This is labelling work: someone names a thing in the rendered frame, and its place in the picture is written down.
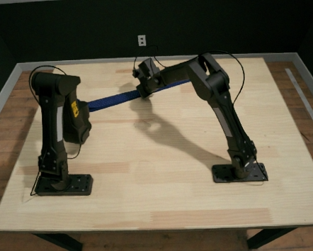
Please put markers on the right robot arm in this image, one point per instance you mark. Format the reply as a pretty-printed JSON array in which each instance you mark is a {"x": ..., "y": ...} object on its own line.
[{"x": 207, "y": 87}]

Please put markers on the dark blue necktie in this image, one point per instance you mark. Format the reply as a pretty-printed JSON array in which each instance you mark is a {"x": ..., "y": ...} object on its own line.
[{"x": 123, "y": 97}]

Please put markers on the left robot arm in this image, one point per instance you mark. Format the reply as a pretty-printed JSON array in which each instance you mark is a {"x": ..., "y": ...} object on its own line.
[{"x": 57, "y": 95}]

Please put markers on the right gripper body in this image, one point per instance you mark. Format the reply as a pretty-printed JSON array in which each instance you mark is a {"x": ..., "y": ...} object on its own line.
[{"x": 142, "y": 87}]

